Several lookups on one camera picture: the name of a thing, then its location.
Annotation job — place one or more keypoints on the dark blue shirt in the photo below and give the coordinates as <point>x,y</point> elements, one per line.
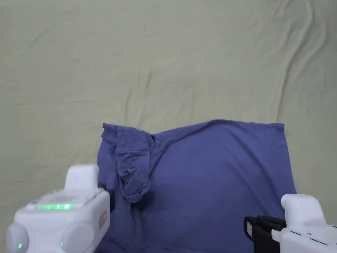
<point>210,184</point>

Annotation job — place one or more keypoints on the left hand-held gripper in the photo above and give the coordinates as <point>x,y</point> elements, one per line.
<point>60,216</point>

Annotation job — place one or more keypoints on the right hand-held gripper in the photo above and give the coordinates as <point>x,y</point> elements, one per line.
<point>302,226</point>

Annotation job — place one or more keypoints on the bed with pale green sheet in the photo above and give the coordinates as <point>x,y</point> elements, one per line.
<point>105,66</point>

